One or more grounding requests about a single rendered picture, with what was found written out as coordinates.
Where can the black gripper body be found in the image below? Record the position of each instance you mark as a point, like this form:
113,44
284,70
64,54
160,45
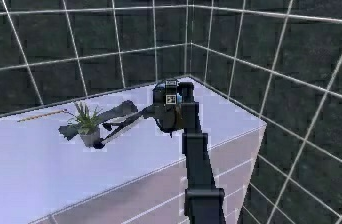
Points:
169,118

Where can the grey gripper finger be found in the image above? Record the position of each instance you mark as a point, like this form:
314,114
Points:
125,117
122,132

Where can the green plant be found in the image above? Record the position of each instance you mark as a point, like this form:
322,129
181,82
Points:
89,133

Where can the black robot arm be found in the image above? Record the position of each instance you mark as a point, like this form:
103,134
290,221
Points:
199,166

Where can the white chest of drawers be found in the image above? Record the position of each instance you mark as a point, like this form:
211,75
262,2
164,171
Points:
45,173

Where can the thin orange stick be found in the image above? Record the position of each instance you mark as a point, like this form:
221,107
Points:
42,115

